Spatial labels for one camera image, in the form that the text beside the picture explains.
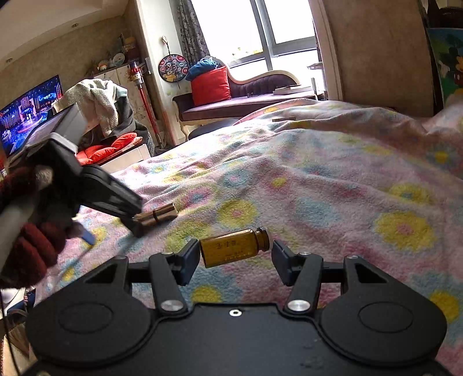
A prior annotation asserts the purple chaise lounge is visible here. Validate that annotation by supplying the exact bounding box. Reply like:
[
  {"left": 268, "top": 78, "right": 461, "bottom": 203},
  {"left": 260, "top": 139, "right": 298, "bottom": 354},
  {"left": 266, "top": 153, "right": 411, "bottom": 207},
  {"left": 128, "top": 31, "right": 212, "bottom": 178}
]
[{"left": 173, "top": 71, "right": 319, "bottom": 128}]

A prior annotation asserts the red cushion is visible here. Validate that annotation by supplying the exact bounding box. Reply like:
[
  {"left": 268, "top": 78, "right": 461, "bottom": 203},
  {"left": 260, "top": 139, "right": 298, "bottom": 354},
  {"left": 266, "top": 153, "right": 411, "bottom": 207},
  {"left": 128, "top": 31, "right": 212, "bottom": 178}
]
[{"left": 75, "top": 132, "right": 143, "bottom": 165}]

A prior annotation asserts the blue cloth on lounge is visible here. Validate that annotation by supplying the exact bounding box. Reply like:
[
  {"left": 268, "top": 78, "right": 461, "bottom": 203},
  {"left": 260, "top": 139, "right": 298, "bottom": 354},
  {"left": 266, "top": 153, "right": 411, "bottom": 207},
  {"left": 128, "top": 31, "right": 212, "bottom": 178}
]
[{"left": 185, "top": 56, "right": 222, "bottom": 82}]

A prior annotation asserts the gold lipstick tube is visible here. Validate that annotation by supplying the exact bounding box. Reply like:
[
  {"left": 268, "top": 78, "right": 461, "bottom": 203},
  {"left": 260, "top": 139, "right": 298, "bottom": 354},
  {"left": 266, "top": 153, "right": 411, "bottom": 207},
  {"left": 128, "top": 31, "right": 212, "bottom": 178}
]
[{"left": 133, "top": 203, "right": 177, "bottom": 228}]

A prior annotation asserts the grey cream blanket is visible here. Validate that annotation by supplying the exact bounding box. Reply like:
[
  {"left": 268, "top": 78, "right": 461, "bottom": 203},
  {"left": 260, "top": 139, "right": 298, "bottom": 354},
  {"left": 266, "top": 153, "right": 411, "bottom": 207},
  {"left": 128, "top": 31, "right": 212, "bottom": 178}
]
[{"left": 52, "top": 79, "right": 136, "bottom": 138}]

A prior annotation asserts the round dartboard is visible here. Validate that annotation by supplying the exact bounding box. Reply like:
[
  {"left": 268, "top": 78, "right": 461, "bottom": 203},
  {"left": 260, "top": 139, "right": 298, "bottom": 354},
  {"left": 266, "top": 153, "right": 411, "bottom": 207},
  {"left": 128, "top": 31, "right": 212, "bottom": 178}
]
[{"left": 158, "top": 53, "right": 188, "bottom": 83}]

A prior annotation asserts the floral pink blanket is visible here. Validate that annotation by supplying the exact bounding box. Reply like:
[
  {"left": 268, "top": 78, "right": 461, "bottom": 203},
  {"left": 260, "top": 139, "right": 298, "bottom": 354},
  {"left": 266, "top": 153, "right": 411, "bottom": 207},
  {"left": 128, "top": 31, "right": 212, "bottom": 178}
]
[{"left": 37, "top": 95, "right": 462, "bottom": 375}]

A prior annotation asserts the red gloved left hand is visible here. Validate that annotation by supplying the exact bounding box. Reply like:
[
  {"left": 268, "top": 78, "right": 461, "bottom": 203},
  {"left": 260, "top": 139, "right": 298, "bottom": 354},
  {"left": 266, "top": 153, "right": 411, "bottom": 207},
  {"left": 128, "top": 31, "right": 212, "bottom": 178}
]
[{"left": 1, "top": 166, "right": 83, "bottom": 289}]

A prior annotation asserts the amber glass bottle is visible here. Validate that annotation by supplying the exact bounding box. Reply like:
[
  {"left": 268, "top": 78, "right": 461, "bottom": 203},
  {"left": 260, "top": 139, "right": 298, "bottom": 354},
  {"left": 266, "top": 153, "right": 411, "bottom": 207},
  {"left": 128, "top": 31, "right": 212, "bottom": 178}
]
[{"left": 199, "top": 227, "right": 272, "bottom": 268}]

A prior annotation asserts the white bench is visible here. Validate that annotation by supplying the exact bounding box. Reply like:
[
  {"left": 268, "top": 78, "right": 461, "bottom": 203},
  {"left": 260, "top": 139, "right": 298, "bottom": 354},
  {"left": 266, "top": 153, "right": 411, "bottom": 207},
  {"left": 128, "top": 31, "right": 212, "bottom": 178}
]
[{"left": 100, "top": 144, "right": 151, "bottom": 174}]

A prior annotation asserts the cartoon mouse picture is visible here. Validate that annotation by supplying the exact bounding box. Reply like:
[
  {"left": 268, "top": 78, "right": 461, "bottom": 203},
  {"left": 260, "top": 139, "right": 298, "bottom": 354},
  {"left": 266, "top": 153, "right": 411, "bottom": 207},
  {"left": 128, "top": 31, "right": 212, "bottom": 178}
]
[{"left": 427, "top": 28, "right": 462, "bottom": 103}]

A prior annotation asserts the red square pillow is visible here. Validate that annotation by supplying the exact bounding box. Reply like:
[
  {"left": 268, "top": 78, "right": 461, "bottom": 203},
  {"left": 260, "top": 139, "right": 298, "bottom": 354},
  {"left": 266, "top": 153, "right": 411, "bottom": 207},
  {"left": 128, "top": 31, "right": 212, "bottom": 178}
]
[{"left": 191, "top": 67, "right": 232, "bottom": 106}]

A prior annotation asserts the red stick vacuum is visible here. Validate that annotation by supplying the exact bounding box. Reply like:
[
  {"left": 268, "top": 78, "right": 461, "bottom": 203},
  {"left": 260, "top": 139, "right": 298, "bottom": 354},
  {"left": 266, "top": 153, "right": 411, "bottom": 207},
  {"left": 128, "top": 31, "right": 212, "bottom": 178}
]
[{"left": 129, "top": 61, "right": 163, "bottom": 148}]

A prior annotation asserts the television screen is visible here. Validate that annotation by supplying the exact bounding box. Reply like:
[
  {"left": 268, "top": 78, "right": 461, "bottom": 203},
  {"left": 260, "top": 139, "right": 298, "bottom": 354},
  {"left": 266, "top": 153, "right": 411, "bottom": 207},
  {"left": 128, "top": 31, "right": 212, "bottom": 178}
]
[{"left": 0, "top": 75, "right": 62, "bottom": 157}]

